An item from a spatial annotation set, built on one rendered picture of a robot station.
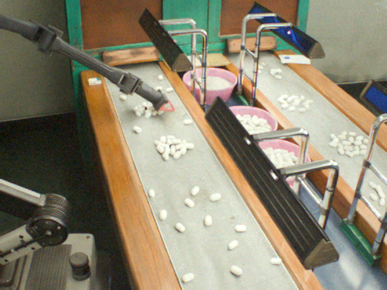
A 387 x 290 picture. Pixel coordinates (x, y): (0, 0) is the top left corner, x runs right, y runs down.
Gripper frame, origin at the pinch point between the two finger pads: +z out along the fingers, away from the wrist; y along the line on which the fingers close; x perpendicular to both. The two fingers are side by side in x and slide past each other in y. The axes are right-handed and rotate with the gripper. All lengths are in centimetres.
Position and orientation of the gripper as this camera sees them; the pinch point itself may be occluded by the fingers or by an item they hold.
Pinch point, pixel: (173, 109)
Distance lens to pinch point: 200.4
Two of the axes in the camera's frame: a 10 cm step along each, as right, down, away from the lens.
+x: -6.4, 7.3, 2.4
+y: -3.0, -5.2, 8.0
